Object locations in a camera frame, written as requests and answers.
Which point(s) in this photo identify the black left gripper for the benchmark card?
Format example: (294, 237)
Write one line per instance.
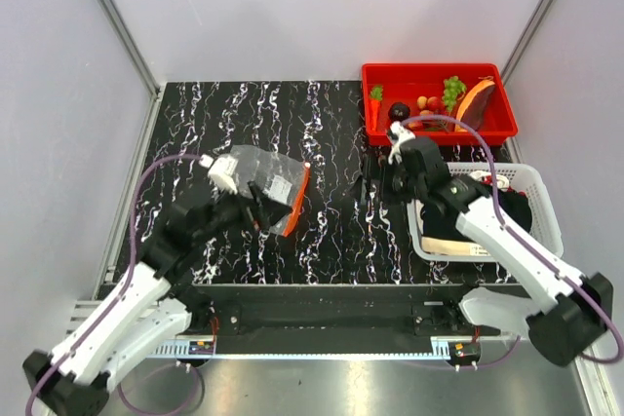
(257, 212)

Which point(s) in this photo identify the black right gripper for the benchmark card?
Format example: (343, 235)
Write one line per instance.
(361, 189)

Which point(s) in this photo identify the clear zip top bag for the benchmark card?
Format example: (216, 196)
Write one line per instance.
(281, 178)

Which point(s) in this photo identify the dark purple fake fruit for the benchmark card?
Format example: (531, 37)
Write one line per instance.
(398, 111)

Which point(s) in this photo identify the green fake lettuce leaf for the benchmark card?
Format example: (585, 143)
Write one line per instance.
(376, 93)

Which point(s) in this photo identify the red fake strawberries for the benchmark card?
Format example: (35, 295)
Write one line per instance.
(427, 107)

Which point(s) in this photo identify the green fake grapes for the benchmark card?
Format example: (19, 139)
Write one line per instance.
(454, 90)

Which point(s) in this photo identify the orange fake papaya slice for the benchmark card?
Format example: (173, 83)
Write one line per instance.
(471, 109)

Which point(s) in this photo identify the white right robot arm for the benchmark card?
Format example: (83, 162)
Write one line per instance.
(565, 311)

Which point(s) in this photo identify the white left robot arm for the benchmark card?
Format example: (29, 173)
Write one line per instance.
(152, 303)

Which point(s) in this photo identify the black bag in basket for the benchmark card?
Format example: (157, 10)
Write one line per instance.
(514, 203)

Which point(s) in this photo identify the beige item in basket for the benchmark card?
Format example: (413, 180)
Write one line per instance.
(452, 248)

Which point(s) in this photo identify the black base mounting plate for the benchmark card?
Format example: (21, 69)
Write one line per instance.
(324, 342)

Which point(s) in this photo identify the white red cloth in basket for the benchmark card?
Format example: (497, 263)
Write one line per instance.
(497, 178)

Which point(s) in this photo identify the red plastic bin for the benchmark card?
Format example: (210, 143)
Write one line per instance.
(406, 82)

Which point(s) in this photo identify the white plastic basket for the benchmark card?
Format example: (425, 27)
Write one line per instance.
(520, 177)

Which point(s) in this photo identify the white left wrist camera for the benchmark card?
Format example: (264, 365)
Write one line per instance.
(221, 171)

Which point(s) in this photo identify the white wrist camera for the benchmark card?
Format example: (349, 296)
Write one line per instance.
(398, 135)
(221, 171)

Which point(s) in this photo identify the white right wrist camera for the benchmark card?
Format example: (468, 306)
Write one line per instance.
(398, 135)

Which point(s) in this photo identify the aluminium frame rail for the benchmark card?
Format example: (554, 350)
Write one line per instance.
(429, 318)

